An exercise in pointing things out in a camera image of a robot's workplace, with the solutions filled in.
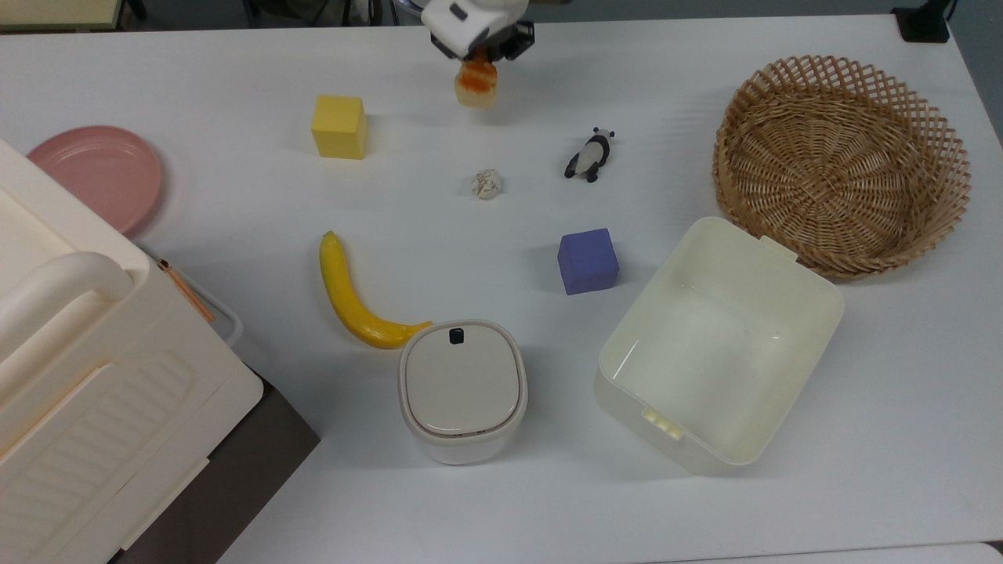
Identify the panda figurine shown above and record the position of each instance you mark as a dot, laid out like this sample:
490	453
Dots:
589	157

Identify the yellow foam cube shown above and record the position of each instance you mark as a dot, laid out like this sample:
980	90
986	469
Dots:
338	127

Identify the purple foam cube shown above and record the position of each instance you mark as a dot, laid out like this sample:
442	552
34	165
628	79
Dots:
588	262

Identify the light wooden desk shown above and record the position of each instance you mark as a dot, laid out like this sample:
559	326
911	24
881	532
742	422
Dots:
55	12

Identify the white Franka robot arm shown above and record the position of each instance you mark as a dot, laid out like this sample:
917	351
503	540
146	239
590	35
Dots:
466	19

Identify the small beige lidded trash can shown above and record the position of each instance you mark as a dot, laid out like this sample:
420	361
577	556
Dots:
462	388

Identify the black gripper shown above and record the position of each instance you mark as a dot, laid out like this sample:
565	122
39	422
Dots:
513	41

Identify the crumpled paper ball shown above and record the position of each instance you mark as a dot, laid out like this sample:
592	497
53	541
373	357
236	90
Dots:
487	185

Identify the black stand base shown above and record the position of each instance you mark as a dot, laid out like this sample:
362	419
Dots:
923	23

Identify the cream open plastic bin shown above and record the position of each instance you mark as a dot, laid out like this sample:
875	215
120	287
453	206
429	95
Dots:
721	352

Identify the pink plastic plate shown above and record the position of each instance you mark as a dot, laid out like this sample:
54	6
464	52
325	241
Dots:
98	176

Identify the dark wood drawer box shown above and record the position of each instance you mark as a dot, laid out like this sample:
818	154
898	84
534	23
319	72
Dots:
235	478

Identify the woven wicker basket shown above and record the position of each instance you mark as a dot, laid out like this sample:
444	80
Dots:
842	168

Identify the yellow toy banana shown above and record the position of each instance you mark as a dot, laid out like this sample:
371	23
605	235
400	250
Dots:
345	298

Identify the orange-topped bread loaf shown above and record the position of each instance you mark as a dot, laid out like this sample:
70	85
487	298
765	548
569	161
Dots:
476	84

